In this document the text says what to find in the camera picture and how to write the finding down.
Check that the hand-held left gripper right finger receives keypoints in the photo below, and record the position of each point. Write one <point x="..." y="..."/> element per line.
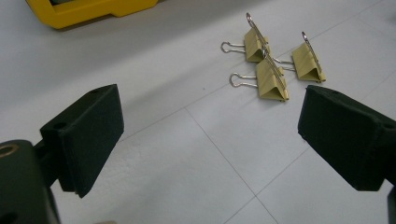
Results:
<point x="348" y="140"/>

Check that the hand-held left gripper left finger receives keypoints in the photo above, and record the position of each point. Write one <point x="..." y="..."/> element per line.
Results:
<point x="87" y="137"/>

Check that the yellow binder clip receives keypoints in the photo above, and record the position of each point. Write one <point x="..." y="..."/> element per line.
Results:
<point x="271" y="81"/>
<point x="253" y="46"/>
<point x="306" y="65"/>

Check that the yellow black organizer box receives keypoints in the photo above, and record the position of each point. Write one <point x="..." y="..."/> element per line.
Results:
<point x="81" y="12"/>

